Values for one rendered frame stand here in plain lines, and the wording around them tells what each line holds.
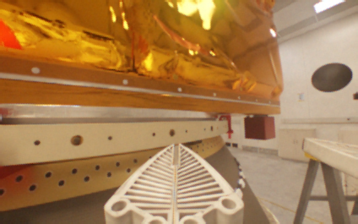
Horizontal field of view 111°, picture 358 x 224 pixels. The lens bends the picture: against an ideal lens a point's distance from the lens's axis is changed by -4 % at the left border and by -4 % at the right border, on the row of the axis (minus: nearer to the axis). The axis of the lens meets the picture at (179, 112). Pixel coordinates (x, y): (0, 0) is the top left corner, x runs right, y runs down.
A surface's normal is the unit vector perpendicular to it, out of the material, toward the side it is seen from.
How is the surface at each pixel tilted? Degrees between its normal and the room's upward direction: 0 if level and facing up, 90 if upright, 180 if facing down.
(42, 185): 62
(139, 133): 90
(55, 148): 90
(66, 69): 90
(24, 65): 90
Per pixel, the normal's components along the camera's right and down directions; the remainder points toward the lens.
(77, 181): 0.44, -0.54
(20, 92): 0.56, -0.07
